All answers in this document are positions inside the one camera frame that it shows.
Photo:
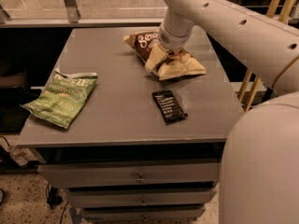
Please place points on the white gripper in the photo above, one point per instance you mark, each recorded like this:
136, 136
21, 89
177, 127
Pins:
172, 42

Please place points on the brown multigrain chip bag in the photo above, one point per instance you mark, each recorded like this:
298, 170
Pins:
143, 42

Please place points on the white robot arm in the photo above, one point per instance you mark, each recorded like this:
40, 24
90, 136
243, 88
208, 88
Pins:
259, 181

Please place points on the green jalapeno chip bag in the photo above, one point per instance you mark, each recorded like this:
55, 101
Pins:
63, 98

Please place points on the black snack bar wrapper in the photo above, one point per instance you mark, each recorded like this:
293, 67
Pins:
169, 106

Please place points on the grey drawer cabinet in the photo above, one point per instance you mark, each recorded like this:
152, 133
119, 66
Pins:
121, 121

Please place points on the top grey drawer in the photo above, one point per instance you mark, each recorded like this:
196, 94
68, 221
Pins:
108, 174

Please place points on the grey drawer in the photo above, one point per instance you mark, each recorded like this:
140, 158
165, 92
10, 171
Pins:
140, 197
144, 214
108, 174

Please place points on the wooden ladder rack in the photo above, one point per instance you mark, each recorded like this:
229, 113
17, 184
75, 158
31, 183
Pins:
270, 55

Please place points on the middle grey drawer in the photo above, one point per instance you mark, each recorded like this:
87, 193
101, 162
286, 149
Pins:
140, 197

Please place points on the black box on left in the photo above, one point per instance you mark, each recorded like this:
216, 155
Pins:
12, 115

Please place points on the bottom grey drawer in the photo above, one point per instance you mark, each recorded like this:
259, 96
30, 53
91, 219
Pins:
144, 214

